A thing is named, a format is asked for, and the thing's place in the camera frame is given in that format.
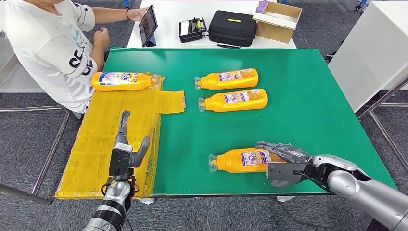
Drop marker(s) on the orange detergent bottle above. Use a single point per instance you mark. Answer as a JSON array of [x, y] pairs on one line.
[[121, 87], [223, 84], [220, 104], [229, 162]]

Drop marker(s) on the person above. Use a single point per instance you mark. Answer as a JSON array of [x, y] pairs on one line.
[[47, 47]]

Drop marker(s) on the white table support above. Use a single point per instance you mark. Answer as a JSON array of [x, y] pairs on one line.
[[146, 201], [286, 199]]

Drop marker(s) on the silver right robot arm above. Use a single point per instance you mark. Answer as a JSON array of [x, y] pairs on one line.
[[366, 194]]

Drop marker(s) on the grey metal tube frame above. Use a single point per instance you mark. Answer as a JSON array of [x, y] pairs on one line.
[[19, 193]]

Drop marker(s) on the person's right hand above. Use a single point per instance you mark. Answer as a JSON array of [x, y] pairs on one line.
[[102, 37]]

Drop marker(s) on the black carrying case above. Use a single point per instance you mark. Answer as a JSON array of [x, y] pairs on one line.
[[232, 30]]

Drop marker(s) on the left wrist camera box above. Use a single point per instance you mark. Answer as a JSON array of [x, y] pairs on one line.
[[120, 162]]

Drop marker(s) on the black remote controller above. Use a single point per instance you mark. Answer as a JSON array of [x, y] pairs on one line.
[[192, 30]]

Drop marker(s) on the white cabinet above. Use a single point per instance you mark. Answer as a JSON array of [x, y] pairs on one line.
[[373, 47]]

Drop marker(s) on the black rounded object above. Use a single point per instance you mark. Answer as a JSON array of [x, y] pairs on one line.
[[377, 227]]

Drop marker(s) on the person's left hand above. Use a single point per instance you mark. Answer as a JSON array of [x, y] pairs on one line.
[[137, 14]]

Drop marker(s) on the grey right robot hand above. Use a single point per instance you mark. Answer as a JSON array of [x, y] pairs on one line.
[[287, 153]]

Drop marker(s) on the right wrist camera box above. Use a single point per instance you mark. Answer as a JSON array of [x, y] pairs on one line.
[[282, 172]]

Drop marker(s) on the black tablet on stand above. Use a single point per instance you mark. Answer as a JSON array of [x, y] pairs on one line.
[[148, 27]]

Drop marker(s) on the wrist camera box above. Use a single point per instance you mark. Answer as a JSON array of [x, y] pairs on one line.
[[282, 172], [120, 162]]

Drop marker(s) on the purple packet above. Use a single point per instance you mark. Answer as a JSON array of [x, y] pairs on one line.
[[262, 6]]

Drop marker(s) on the grey metal table frame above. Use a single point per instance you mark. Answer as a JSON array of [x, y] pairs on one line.
[[395, 90]]

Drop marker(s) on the brown cardboard box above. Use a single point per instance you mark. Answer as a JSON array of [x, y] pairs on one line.
[[274, 32]]

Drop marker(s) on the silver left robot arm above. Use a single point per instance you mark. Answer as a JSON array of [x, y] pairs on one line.
[[111, 207]]

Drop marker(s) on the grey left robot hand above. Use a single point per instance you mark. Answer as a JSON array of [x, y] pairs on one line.
[[122, 138]]

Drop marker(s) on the yellow taped plastic sheet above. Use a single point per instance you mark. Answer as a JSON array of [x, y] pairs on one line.
[[95, 134]]

